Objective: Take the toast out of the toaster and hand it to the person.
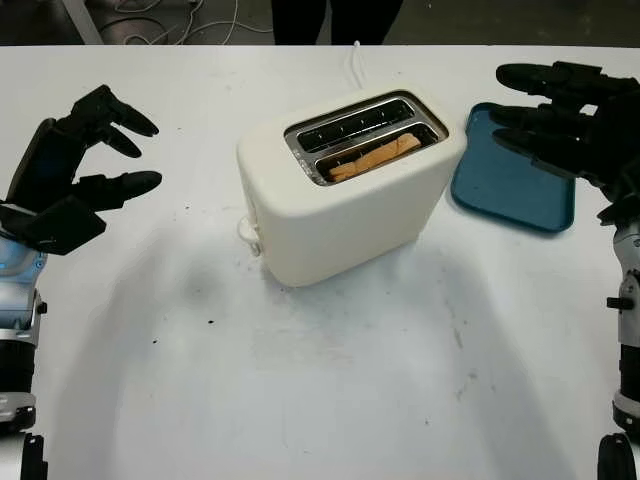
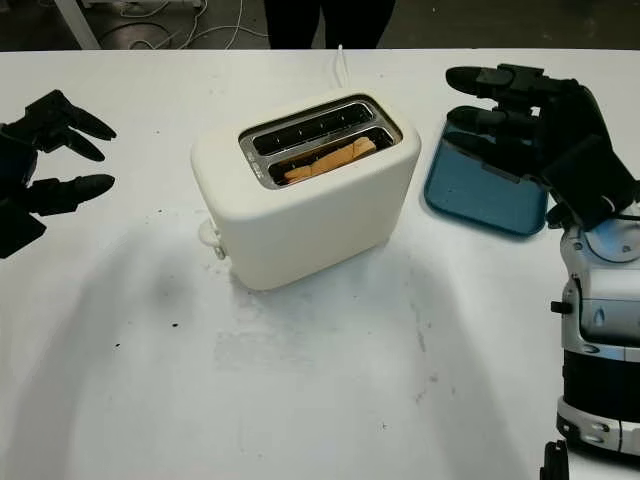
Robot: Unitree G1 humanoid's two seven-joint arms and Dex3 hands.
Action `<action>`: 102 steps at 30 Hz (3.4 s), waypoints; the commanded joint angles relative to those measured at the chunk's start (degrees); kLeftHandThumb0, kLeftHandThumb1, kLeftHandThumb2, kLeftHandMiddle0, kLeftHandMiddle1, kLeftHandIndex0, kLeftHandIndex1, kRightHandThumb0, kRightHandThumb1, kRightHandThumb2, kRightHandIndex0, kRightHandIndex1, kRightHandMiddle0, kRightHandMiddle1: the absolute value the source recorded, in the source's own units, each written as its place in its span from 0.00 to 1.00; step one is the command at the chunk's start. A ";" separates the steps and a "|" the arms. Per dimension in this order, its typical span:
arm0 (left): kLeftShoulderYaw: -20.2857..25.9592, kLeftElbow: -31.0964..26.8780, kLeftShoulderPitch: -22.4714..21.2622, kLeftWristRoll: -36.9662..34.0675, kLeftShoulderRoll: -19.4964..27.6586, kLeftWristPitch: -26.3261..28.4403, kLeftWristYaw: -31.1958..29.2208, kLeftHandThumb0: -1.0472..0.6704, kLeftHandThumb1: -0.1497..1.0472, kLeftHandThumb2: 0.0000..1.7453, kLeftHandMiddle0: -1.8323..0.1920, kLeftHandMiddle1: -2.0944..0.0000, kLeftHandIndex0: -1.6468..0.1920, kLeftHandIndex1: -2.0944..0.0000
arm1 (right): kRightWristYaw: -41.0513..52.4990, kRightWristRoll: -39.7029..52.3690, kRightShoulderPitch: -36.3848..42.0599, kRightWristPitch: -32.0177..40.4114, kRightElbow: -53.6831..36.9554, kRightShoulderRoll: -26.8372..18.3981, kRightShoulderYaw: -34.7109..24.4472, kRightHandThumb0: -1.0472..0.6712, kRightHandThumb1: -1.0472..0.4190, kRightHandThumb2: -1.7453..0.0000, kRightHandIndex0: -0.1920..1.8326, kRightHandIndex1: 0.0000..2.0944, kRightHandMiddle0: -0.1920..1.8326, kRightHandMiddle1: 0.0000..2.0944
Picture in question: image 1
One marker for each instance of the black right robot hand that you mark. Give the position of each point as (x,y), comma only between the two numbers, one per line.
(605,130)

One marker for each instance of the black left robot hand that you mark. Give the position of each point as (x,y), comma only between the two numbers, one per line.
(47,160)

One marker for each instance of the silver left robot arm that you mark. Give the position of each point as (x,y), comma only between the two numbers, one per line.
(15,300)

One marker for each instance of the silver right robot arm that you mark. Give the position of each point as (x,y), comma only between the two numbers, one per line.
(631,300)

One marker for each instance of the toast slice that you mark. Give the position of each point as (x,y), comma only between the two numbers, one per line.
(370,160)

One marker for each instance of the cream white toaster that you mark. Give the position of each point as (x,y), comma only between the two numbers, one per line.
(350,225)

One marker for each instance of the blue plastic tray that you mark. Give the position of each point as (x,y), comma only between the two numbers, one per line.
(500,200)

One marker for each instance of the white table leg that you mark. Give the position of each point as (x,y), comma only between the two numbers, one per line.
(85,20)

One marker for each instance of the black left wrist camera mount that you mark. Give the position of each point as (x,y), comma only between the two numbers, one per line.
(55,230)

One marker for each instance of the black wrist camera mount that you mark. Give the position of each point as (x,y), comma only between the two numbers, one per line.
(55,230)
(625,205)

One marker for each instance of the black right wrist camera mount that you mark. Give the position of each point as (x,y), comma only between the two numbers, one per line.
(625,205)

